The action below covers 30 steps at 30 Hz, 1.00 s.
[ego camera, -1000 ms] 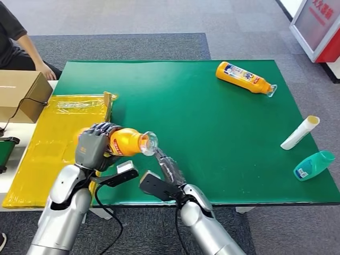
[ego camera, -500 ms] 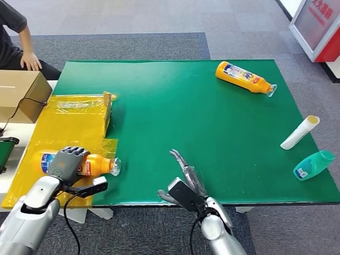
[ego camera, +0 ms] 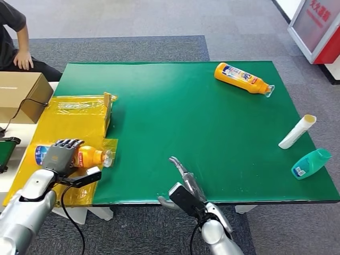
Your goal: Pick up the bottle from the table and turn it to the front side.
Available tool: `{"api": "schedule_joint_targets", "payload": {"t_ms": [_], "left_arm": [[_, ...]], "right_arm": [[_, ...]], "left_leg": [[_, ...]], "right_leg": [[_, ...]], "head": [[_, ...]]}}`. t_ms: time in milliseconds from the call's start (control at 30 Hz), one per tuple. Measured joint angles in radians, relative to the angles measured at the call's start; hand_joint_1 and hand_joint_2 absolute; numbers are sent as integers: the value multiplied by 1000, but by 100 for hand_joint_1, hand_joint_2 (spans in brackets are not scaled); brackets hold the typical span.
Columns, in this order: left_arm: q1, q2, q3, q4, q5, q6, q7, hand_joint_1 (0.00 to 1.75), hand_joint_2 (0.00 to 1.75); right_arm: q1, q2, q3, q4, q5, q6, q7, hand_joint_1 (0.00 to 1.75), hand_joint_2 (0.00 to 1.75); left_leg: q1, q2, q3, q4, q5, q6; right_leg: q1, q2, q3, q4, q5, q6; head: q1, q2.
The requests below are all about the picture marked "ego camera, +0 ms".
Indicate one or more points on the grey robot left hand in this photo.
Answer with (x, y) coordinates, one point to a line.
(59, 156)

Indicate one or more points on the green table mat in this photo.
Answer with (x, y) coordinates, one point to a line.
(185, 112)

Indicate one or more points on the green tray with black rim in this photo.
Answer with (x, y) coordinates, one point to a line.
(6, 149)

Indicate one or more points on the red and white sign stand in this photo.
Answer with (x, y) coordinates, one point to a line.
(317, 26)

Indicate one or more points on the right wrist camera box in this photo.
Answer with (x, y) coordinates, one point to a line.
(185, 200)

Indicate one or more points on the brown cardboard box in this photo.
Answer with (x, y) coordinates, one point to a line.
(18, 96)

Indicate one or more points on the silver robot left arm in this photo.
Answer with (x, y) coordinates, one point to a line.
(25, 211)

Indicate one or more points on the person's hand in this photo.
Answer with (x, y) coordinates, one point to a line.
(23, 59)

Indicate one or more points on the yellow plastic-wrapped board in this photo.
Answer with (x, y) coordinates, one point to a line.
(71, 119)

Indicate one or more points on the white side table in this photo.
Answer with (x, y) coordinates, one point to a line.
(18, 135)

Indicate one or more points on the white table leg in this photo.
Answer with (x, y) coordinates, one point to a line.
(70, 215)
(246, 209)
(102, 213)

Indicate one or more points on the teal bottle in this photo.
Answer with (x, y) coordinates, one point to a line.
(310, 163)

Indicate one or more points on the person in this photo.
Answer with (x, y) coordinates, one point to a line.
(9, 38)

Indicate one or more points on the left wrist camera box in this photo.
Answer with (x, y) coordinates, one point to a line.
(84, 176)

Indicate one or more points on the orange bottle with clear cap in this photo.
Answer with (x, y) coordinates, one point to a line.
(240, 77)
(89, 156)

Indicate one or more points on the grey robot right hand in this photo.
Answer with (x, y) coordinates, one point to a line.
(191, 184)

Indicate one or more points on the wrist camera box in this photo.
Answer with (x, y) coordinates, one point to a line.
(84, 176)
(185, 200)

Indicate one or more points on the white tube bottle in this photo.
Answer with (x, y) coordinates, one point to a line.
(297, 132)

